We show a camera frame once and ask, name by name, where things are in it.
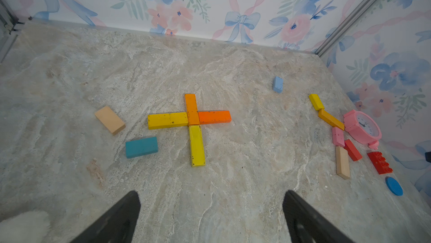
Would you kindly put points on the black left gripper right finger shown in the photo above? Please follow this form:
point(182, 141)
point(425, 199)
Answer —
point(306, 225)

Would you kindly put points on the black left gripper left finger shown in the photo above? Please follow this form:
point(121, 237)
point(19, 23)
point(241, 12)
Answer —
point(117, 225)

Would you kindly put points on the lime yellow long block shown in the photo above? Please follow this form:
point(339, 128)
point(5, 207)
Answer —
point(197, 146)

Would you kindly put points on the red-orange long block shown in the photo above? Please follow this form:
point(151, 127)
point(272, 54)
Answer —
point(214, 117)

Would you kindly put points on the beige long block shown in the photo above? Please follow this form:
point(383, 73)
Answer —
point(342, 163)

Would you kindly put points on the teal short block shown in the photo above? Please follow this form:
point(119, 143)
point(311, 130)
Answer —
point(145, 146)

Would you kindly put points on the white plush toy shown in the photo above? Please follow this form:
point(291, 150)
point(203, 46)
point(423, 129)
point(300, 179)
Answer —
point(28, 227)

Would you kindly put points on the red long block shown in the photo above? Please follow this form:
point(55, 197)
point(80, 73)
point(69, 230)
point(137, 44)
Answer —
point(353, 152)

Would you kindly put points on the pink short block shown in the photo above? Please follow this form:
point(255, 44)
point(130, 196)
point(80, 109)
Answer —
point(338, 137)

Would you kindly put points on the blue round disc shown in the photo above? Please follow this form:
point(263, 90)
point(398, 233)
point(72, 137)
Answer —
point(394, 186)

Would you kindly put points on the red toy brick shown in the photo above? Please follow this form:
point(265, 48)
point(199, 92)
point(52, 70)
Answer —
point(380, 163)

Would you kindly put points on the golden yellow long block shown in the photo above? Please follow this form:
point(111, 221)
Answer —
point(331, 120)

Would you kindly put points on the beige short block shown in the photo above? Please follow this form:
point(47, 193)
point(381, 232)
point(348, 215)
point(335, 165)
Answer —
point(110, 120)

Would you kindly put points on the pink alarm clock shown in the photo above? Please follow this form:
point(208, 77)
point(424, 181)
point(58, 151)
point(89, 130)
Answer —
point(362, 128)

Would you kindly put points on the small yellow short block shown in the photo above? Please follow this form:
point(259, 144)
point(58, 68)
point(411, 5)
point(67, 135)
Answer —
point(316, 102)

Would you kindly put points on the amber orange long block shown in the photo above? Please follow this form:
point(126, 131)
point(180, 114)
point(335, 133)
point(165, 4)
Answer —
point(192, 110)

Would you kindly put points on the light blue short block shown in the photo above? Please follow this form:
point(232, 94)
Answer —
point(278, 84)

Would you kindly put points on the aluminium corner post left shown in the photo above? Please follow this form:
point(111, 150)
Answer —
point(11, 27)

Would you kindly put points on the aluminium corner post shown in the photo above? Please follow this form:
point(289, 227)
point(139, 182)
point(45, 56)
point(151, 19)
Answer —
point(346, 23)
point(11, 27)

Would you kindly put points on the aluminium corner post right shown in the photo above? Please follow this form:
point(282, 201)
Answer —
point(346, 23)

